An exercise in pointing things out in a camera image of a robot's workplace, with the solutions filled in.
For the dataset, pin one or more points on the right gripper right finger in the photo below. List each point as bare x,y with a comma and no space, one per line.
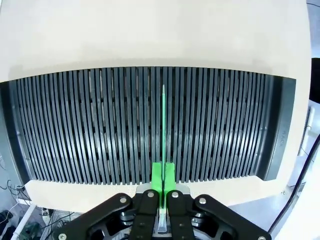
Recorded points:
180,220

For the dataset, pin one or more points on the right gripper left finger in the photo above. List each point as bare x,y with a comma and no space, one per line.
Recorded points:
147,220

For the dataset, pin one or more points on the green perforated circuit board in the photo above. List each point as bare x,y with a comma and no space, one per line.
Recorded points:
163,125

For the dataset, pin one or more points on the black slotted board rack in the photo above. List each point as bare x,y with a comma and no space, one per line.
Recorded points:
87,125

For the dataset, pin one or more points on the white table leg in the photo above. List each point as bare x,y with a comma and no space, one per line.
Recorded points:
23,222

